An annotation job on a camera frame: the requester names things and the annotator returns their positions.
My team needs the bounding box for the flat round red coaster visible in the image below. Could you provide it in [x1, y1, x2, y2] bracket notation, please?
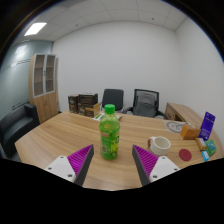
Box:
[178, 148, 193, 162]

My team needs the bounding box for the tan cardboard box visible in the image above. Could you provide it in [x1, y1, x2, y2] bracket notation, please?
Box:
[77, 101, 102, 118]

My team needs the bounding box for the orange-brown box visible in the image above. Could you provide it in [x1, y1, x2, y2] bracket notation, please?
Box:
[179, 124, 202, 141]

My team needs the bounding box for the wooden side desk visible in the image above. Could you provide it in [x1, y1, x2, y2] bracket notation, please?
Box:
[164, 101, 205, 129]

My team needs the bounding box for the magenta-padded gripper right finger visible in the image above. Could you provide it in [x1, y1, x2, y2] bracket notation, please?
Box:
[131, 144, 181, 187]

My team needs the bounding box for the purple standing pouch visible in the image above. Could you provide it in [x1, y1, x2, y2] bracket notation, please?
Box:
[199, 111, 217, 142]

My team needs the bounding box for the black office chair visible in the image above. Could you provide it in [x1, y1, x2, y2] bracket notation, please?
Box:
[100, 88, 125, 114]

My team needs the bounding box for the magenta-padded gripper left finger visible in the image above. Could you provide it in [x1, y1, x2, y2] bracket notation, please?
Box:
[44, 143, 95, 187]

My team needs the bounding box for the small blue white packet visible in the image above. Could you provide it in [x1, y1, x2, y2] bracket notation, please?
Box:
[200, 150, 211, 163]

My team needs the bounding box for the wooden glass-door shelf cabinet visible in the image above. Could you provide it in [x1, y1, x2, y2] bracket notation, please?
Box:
[28, 53, 60, 124]

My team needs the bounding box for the white sheet with round print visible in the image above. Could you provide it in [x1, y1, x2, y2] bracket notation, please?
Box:
[165, 120, 188, 134]

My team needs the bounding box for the ceiling light panel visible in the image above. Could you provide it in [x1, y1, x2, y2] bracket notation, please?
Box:
[23, 22, 48, 37]

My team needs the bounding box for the white green leaflet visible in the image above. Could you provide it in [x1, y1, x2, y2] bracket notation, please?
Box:
[92, 112, 123, 122]

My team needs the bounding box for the green packet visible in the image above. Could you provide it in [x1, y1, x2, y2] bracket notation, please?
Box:
[204, 138, 218, 157]

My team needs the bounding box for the green drink bottle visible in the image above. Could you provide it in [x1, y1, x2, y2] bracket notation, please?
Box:
[98, 103, 121, 160]

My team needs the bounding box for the cream and brown mug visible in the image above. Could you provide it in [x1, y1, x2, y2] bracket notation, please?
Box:
[146, 135, 172, 157]

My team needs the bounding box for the grey mesh office chair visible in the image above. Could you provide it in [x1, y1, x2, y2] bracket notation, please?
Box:
[122, 88, 168, 120]

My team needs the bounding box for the black leather sofa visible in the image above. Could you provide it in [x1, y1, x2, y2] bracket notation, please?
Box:
[0, 103, 41, 158]

